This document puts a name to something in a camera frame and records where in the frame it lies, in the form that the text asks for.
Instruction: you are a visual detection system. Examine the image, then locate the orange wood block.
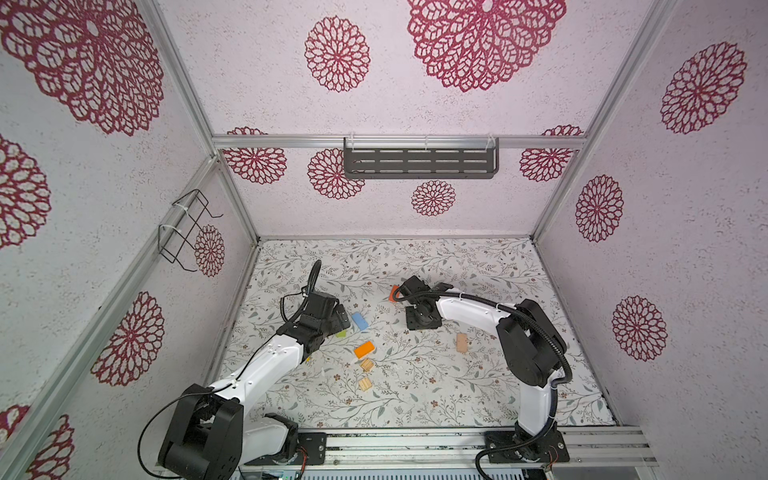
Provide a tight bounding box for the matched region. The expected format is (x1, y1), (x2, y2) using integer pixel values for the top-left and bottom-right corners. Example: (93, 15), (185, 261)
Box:
(353, 341), (376, 360)

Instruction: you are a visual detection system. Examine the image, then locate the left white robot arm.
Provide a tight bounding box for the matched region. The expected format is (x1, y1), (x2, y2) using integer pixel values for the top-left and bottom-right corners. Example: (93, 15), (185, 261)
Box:
(158, 293), (350, 479)

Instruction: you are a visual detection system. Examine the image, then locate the blue wood block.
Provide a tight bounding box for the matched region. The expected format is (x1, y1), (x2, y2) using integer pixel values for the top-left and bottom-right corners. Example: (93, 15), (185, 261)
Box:
(351, 312), (369, 331)

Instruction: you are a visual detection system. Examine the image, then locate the long natural wood block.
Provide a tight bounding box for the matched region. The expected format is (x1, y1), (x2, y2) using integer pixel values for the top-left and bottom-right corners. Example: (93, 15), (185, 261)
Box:
(455, 333), (469, 354)

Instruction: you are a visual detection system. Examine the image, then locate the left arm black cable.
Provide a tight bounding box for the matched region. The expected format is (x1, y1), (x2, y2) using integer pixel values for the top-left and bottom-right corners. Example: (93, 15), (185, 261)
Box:
(136, 259), (323, 480)

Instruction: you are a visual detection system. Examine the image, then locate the dark grey wall shelf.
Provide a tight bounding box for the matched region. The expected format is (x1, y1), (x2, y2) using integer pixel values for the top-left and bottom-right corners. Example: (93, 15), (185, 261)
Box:
(342, 138), (500, 180)

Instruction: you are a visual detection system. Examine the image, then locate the black wire wall basket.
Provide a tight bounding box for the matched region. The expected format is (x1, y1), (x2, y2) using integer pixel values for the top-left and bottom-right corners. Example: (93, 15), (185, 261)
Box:
(156, 189), (226, 277)

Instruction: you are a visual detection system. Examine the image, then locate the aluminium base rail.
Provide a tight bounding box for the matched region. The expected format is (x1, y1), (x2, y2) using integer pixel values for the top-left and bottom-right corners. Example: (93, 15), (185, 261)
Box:
(239, 425), (658, 472)

